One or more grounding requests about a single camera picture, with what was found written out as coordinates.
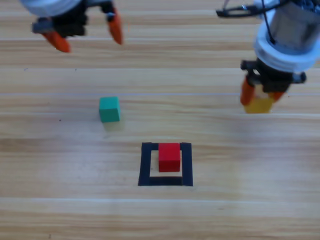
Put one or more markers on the red wooden cube block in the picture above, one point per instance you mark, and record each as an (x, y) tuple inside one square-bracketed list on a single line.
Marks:
[(169, 160)]

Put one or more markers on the green wooden cube block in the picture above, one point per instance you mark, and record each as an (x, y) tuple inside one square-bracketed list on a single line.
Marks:
[(110, 112)]

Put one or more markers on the black tape square outline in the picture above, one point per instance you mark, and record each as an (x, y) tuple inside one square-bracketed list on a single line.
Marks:
[(145, 165)]

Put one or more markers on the yellow wooden cube block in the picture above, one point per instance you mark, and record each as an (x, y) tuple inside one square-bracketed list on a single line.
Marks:
[(258, 106)]

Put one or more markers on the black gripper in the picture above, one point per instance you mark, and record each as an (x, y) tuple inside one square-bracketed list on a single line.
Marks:
[(71, 23), (276, 80)]

